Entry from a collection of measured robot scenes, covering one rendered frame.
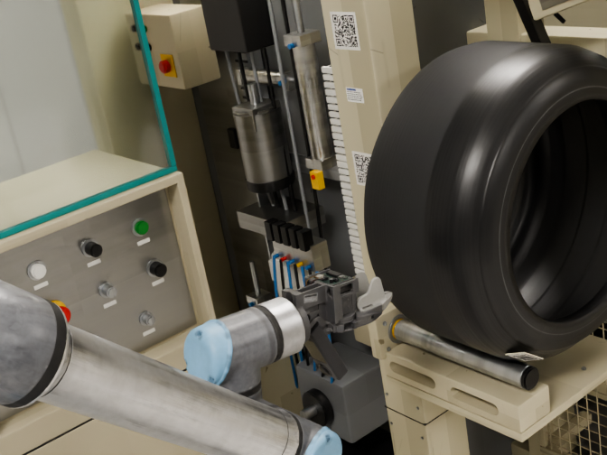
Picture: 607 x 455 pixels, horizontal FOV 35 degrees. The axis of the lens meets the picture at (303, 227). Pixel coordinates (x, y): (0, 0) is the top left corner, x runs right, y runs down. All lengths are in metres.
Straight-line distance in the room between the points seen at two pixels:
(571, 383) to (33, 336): 1.25
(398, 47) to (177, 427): 1.02
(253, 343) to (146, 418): 0.32
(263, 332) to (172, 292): 0.76
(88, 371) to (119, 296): 1.04
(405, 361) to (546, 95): 0.65
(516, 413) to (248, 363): 0.61
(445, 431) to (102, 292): 0.84
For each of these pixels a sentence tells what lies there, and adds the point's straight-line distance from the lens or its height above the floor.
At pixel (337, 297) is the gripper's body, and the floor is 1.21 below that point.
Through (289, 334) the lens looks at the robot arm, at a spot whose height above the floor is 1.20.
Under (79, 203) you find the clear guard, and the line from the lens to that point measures 1.96.
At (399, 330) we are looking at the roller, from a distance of 2.00.
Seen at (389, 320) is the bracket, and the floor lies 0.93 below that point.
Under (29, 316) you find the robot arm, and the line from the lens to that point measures 0.99.
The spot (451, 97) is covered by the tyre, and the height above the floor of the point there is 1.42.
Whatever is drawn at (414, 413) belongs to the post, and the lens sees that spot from 2.23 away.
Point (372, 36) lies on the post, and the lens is 1.89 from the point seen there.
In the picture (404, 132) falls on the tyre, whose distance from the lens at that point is 1.68.
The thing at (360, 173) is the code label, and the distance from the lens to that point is 2.02.
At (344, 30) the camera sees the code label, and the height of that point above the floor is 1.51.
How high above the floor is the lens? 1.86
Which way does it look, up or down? 21 degrees down
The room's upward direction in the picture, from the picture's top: 10 degrees counter-clockwise
